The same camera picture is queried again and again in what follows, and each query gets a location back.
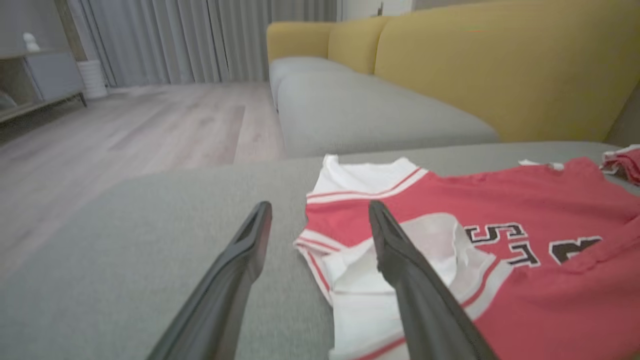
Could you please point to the red basketball jersey white trim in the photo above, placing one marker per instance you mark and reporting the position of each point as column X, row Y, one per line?
column 550, row 310

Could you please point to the large yellow sofa back cushion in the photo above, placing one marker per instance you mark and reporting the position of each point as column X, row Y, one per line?
column 510, row 65

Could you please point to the grey sofa back cushion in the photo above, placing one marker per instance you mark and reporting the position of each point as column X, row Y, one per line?
column 370, row 115

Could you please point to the short grey sofa seat cushion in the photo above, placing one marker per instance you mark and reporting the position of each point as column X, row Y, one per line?
column 300, row 75

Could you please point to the grey low cabinet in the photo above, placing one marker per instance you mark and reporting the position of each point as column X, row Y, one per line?
column 45, row 80

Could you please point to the small white figurine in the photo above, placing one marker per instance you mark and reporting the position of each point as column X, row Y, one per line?
column 31, row 42

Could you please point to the small yellow sofa back cushion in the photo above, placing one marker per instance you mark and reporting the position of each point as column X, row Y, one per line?
column 355, row 45

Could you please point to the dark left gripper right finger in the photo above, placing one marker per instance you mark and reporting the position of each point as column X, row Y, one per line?
column 420, row 295

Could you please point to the yellow sofa armrest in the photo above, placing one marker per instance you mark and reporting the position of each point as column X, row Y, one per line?
column 297, row 40

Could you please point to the large grey sofa seat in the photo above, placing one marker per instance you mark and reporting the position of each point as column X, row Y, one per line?
column 150, row 225

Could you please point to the red shorts with white trim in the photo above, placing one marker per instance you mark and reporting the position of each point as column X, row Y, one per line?
column 625, row 162

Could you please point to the white ribbed basket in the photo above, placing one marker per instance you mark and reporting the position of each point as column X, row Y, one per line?
column 93, row 80

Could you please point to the grey pleated curtain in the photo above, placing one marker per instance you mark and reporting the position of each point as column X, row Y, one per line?
column 200, row 40

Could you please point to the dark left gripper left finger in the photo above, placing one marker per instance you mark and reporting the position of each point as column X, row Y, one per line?
column 225, row 290

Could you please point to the dark grey sofa pillow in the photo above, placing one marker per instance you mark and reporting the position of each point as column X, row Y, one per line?
column 627, row 125

